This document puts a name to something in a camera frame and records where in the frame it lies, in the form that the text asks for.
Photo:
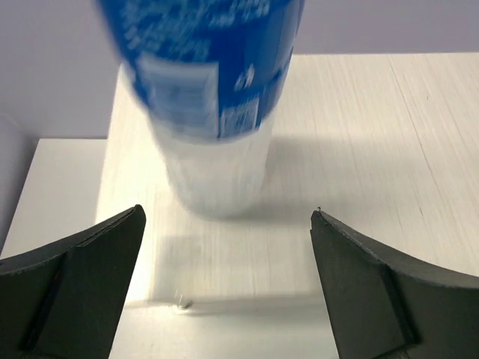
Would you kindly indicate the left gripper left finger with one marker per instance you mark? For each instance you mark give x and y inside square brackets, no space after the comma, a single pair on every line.
[65,299]

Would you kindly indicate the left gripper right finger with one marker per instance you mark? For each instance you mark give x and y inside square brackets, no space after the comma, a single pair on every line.
[383,303]

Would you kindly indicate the blue label water bottle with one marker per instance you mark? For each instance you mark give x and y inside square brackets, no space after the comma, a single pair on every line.
[210,74]

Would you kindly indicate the white two-tier shelf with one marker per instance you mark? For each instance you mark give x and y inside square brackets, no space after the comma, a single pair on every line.
[387,144]

